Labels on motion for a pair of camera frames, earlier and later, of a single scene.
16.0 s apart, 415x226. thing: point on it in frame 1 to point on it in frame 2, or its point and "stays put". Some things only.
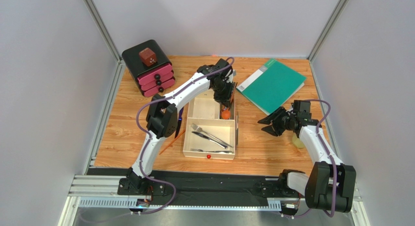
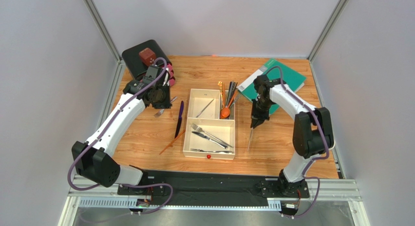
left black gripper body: (223, 92) to (162, 101)
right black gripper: (280, 121) to (256, 116)
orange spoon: (225, 114) stays put
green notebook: (273, 86) stays put
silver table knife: (211, 140) stays put
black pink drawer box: (156, 78) stays put
